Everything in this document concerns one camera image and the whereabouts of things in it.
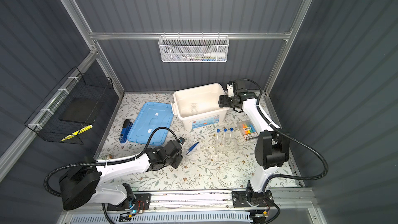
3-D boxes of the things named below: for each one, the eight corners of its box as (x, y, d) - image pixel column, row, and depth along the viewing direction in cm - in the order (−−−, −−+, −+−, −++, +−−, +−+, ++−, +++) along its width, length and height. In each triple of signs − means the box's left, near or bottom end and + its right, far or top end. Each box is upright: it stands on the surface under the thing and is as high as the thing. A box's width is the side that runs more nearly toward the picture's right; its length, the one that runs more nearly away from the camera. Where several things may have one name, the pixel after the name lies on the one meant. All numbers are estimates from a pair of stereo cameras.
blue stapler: (120, 143, 96) (116, 139, 92) (127, 123, 105) (124, 119, 102) (127, 143, 96) (124, 139, 92) (134, 123, 105) (131, 118, 102)
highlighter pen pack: (244, 139, 97) (245, 138, 95) (241, 123, 105) (241, 121, 103) (258, 139, 97) (259, 138, 95) (254, 123, 104) (254, 121, 103)
